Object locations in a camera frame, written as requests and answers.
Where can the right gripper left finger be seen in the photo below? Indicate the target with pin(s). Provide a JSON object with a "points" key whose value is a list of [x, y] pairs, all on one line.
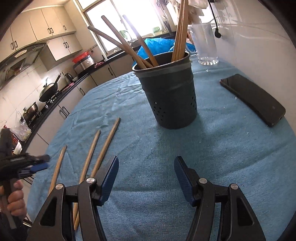
{"points": [[105, 178]]}

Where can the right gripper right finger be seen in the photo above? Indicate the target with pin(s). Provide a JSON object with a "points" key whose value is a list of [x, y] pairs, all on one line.
{"points": [[188, 180]]}

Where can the kitchen sink faucet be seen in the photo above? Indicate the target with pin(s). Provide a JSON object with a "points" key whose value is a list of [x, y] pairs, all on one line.
{"points": [[125, 34]]}

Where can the person's left hand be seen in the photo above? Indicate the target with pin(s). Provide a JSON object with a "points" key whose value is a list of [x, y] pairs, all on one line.
{"points": [[16, 204]]}

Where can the steel cooking pot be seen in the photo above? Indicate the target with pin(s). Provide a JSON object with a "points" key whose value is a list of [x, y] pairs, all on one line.
{"points": [[29, 113]]}

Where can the blue table towel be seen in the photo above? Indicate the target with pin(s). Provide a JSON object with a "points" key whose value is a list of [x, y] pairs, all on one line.
{"points": [[226, 143]]}

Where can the black wok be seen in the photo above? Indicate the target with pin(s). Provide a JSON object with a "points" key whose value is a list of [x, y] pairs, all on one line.
{"points": [[49, 90]]}

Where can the black perforated utensil holder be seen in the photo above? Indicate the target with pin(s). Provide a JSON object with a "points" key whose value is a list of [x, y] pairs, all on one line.
{"points": [[170, 90]]}

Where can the black smartphone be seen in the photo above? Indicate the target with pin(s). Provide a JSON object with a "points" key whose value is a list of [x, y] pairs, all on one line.
{"points": [[256, 98]]}

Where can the range hood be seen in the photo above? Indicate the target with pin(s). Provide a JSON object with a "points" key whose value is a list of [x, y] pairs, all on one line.
{"points": [[19, 61]]}

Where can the wooden chopstick in holder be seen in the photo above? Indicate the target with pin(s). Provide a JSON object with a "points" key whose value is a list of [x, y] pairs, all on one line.
{"points": [[125, 44], [115, 42], [142, 42]]}

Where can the red lid rice cooker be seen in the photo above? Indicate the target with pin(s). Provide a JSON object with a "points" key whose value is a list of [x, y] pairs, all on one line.
{"points": [[83, 62]]}

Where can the blue plastic bag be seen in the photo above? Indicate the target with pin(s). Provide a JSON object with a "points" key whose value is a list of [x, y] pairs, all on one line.
{"points": [[160, 46]]}

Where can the clear glass mug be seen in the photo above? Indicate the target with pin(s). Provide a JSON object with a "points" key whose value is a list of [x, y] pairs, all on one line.
{"points": [[204, 42]]}

